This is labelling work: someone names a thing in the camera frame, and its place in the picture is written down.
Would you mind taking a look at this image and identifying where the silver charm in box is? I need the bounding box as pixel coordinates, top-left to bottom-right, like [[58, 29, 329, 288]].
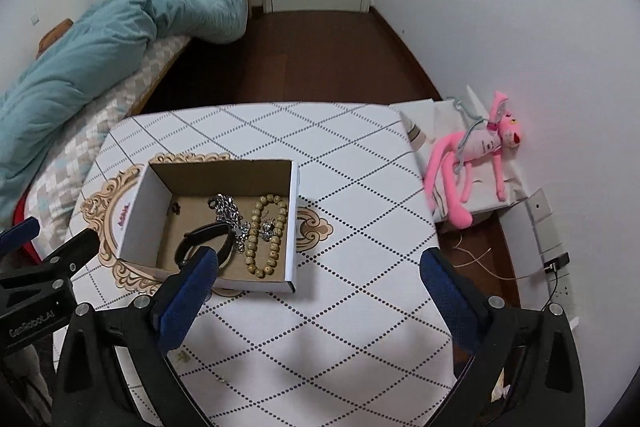
[[259, 219, 277, 242]]

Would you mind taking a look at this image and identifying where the patterned bed mattress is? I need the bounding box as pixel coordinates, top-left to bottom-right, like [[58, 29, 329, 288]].
[[23, 36, 190, 259]]

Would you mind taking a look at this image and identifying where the teal duvet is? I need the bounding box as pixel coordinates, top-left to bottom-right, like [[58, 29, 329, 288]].
[[1, 0, 248, 228]]

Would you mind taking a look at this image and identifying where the white diamond-pattern tablecloth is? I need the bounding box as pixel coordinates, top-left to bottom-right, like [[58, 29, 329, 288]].
[[70, 102, 454, 426]]

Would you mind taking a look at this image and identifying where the white power strip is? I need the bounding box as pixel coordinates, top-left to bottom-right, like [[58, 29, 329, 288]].
[[525, 188, 579, 332]]

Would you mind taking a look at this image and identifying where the silver chain in box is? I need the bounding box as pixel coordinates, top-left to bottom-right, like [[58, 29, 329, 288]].
[[207, 192, 252, 253]]

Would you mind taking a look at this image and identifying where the wooden bead bracelet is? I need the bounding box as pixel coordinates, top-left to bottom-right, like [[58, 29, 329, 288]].
[[243, 192, 291, 280]]

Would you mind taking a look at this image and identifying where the pink panther plush toy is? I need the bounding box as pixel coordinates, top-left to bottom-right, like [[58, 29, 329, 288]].
[[423, 91, 523, 230]]

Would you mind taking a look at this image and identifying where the black wristband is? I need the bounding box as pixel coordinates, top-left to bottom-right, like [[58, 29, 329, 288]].
[[174, 222, 236, 269]]

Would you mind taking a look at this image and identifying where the white cloth bag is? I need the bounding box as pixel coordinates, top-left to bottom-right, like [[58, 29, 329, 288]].
[[393, 88, 527, 230]]

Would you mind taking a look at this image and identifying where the white cardboard box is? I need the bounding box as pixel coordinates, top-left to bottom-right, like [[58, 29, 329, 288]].
[[116, 156, 299, 294]]

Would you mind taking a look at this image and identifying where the black charger cable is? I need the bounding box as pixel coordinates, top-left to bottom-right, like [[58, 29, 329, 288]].
[[541, 250, 572, 308]]

